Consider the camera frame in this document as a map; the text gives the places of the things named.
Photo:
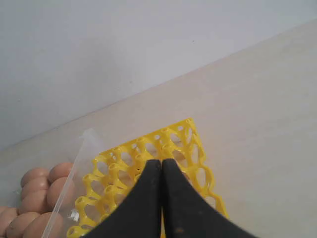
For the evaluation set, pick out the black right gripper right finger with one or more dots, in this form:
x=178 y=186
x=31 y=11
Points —
x=186 y=214

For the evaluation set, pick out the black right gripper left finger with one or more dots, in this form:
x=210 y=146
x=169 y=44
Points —
x=139 y=214

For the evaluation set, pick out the yellow plastic egg tray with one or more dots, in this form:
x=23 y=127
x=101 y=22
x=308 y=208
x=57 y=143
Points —
x=113 y=172

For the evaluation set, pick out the brown egg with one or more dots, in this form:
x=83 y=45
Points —
x=18 y=225
x=40 y=183
x=34 y=173
x=61 y=170
x=55 y=191
x=6 y=217
x=35 y=202
x=36 y=228

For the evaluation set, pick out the clear plastic container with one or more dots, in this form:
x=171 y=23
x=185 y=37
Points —
x=75 y=212

